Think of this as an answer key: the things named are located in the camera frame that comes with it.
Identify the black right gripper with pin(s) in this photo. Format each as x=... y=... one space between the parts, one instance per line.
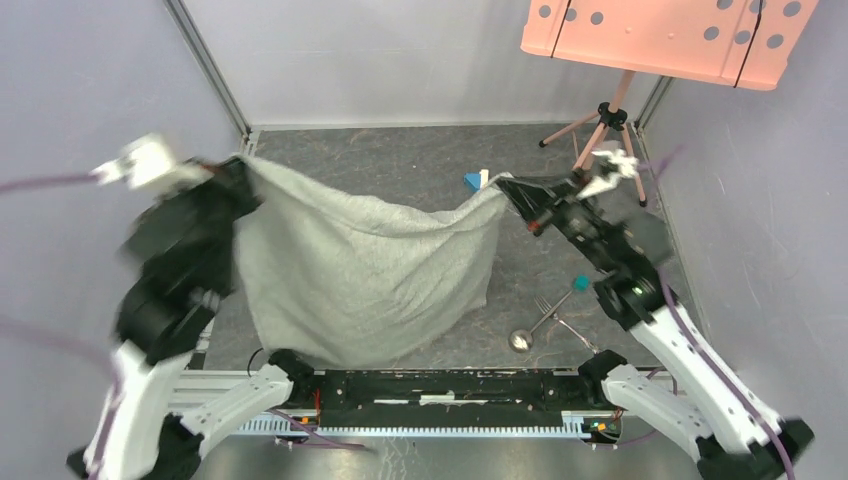
x=531 y=198

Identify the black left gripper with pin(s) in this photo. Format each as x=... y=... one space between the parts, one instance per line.
x=230 y=173

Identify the grey cloth napkin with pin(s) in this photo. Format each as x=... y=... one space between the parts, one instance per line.
x=355 y=280

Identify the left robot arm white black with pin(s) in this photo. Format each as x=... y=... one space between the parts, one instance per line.
x=138 y=435

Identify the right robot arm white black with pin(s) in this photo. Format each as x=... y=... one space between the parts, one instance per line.
x=728 y=431

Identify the blue and white block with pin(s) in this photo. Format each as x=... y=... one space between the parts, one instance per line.
x=476 y=181

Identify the teal cube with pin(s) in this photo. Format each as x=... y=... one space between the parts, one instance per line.
x=581 y=283

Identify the silver fork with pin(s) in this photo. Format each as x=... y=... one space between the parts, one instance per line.
x=563 y=318

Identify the silver spoon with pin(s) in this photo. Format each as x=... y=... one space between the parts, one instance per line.
x=522 y=340

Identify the pink music stand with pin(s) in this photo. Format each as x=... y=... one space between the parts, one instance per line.
x=740 y=44

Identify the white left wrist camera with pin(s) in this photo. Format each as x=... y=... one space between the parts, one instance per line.
x=149 y=163

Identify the white slotted cable duct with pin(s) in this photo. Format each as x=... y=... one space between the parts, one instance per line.
x=268 y=424

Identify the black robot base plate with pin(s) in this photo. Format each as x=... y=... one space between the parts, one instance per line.
x=445 y=398

